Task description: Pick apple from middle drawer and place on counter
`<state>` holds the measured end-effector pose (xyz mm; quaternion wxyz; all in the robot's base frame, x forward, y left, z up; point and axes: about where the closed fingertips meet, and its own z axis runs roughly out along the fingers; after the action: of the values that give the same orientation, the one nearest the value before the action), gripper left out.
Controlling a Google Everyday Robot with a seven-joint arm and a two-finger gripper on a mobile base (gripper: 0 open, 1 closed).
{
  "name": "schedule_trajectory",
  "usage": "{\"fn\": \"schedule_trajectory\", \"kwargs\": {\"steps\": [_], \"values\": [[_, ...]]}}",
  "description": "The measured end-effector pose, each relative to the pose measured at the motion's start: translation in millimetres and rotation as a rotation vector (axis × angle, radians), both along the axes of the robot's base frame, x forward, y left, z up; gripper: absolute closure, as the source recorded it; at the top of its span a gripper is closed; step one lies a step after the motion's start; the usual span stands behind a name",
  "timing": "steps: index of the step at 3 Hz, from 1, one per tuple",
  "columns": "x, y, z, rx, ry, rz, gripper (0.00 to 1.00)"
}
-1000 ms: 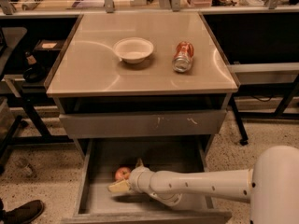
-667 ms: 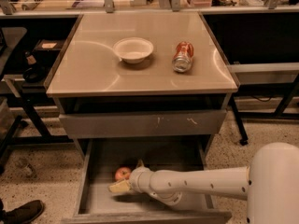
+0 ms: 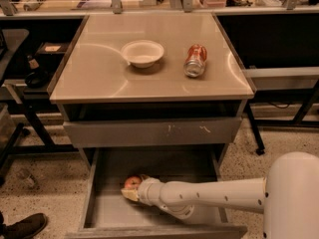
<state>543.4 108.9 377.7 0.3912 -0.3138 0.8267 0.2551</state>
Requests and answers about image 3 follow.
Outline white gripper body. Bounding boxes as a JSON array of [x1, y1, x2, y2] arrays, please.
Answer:
[[138, 177, 164, 206]]

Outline red apple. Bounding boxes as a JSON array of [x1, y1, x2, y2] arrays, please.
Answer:
[[125, 176, 142, 189]]

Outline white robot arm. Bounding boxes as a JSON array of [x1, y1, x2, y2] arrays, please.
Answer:
[[122, 152, 319, 239]]

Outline open grey middle drawer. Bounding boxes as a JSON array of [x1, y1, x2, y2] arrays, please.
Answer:
[[65, 146, 247, 239]]

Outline closed grey top drawer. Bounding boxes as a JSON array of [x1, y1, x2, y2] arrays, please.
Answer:
[[64, 118, 242, 148]]

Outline grey drawer cabinet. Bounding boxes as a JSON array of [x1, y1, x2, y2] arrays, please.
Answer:
[[50, 12, 254, 161]]

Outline dark shoe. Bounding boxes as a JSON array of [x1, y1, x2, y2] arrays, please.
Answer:
[[1, 213, 47, 239]]

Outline orange soda can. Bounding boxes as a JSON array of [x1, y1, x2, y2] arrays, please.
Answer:
[[183, 44, 207, 78]]

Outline white paper bowl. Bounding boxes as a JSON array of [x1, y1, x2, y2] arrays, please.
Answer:
[[121, 40, 164, 69]]

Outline black round object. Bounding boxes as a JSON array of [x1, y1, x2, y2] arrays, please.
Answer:
[[25, 70, 49, 89]]

